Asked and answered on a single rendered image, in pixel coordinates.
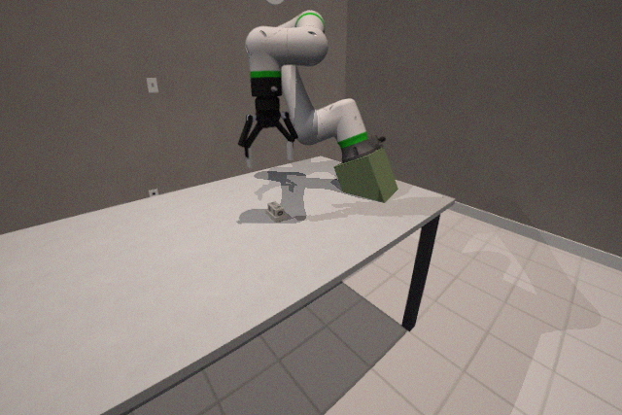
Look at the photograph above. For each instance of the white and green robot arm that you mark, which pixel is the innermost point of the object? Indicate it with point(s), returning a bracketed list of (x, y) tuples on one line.
[(270, 48)]

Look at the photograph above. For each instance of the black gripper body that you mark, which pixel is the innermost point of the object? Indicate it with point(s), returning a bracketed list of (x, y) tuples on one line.
[(267, 108)]

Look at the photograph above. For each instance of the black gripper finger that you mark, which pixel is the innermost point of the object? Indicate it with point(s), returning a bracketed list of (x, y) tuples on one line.
[(290, 145), (247, 144)]

